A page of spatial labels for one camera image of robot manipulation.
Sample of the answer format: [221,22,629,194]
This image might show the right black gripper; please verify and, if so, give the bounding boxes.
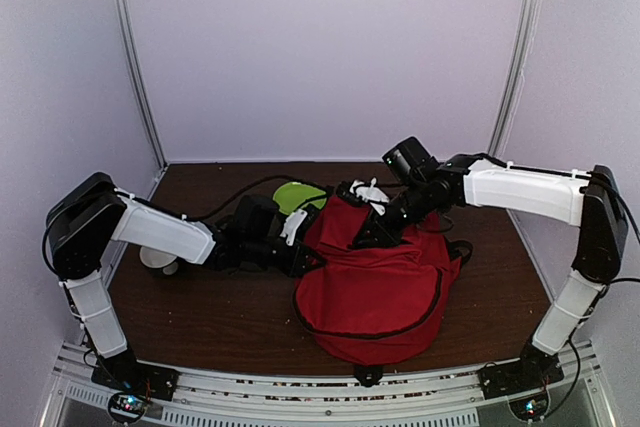
[352,180,433,248]

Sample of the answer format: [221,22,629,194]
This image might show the red backpack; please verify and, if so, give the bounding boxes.
[292,196,473,387]

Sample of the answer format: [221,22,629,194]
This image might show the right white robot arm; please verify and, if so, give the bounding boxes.
[350,137,639,389]

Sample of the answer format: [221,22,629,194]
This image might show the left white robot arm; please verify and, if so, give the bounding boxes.
[41,172,326,391]

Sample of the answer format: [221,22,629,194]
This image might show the green plate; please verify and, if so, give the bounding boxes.
[272,182,327,216]

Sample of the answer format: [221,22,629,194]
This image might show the white and black bowl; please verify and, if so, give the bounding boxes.
[139,247,179,278]

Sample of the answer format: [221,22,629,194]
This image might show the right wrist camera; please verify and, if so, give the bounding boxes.
[337,177,390,215]

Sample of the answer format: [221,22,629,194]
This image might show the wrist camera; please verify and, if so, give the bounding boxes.
[337,177,390,215]
[279,209,312,247]

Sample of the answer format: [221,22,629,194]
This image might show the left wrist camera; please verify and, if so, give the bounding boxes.
[279,209,312,247]

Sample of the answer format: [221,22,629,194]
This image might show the front aluminium rail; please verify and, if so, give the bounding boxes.
[42,336,616,427]

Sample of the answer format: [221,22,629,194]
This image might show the right aluminium frame post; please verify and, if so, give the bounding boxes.
[487,0,541,157]

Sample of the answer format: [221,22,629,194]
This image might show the aluminium frame post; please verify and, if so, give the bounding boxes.
[487,0,541,157]
[114,0,168,170]

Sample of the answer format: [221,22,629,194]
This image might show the left aluminium frame post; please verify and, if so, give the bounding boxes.
[114,0,168,170]

